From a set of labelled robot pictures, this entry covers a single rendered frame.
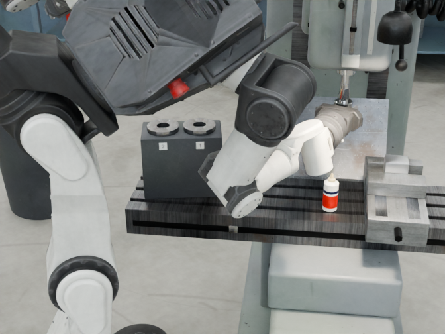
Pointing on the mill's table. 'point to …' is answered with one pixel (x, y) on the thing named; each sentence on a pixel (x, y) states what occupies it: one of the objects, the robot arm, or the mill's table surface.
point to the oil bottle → (330, 194)
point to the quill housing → (332, 22)
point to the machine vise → (395, 211)
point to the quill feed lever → (401, 49)
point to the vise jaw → (396, 185)
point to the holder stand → (177, 156)
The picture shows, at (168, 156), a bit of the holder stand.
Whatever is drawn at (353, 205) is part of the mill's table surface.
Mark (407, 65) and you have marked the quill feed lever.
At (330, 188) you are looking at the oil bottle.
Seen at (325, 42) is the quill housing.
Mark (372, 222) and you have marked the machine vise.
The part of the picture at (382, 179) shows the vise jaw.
